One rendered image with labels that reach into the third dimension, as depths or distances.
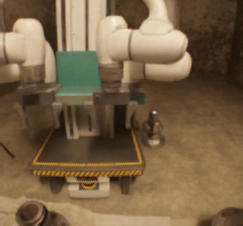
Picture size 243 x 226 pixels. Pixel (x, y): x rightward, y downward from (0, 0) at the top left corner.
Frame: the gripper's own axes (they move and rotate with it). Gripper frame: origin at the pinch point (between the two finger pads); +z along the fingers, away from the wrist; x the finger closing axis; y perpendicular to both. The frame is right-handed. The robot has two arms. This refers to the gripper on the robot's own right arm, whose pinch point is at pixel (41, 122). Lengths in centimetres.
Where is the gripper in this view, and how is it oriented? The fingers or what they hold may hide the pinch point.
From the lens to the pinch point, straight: 67.8
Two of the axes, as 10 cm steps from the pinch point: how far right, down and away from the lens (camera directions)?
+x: -10.0, 0.1, -0.9
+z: -0.3, 9.3, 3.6
